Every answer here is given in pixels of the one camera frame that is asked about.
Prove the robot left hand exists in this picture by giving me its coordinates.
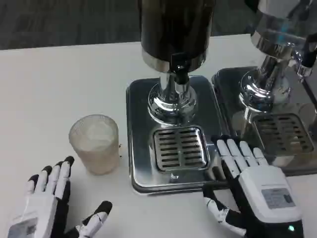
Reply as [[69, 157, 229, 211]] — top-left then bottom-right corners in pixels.
[[6, 156, 113, 238]]

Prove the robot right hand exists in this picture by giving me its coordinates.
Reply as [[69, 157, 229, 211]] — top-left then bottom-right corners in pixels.
[[202, 135, 304, 238]]

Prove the slotted drain grid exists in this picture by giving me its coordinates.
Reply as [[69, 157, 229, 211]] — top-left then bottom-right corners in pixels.
[[252, 113, 315, 156], [151, 125, 211, 173]]

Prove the steel drip tray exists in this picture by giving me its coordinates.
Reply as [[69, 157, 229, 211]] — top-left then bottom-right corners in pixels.
[[211, 66, 317, 177], [125, 75, 230, 195]]

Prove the clear ribbed glass cup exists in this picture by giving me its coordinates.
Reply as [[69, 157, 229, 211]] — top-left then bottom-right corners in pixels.
[[68, 114, 121, 176]]

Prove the chrome drink dispenser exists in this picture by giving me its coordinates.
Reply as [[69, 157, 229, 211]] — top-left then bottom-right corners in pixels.
[[239, 0, 317, 104]]

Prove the black dispenser tap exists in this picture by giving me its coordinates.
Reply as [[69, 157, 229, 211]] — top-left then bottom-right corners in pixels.
[[171, 51, 190, 85]]

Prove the dark drink dispenser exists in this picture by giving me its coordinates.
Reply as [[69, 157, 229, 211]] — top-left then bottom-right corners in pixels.
[[137, 0, 215, 125]]

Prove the black-handled chrome tap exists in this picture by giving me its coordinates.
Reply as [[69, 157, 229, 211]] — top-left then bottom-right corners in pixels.
[[292, 33, 317, 80]]

